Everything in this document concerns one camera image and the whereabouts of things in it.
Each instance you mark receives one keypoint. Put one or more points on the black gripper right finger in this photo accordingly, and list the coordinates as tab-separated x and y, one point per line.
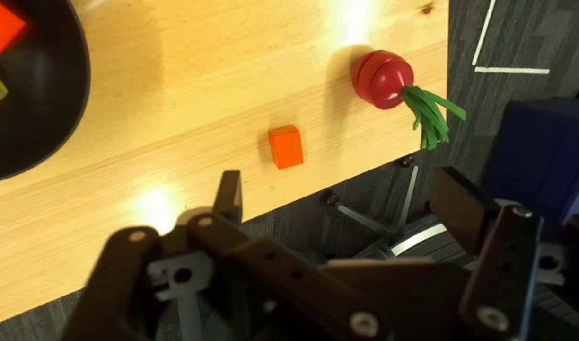
504	271

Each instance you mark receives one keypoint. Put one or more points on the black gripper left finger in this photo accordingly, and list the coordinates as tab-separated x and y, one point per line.
240	277

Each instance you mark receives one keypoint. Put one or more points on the small orange wooden block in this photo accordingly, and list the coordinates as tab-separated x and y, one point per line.
287	146
3	25

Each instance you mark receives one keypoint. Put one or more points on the red toy beetroot green leaves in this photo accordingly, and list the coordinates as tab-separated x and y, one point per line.
382	78

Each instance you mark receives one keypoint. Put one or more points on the black bowl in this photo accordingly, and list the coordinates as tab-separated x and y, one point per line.
45	114

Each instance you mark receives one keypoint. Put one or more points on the blue seat office chair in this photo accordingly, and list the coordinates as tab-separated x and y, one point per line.
542	158

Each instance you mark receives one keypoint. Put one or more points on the chrome chair base legs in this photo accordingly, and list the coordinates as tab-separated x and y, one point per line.
372	220

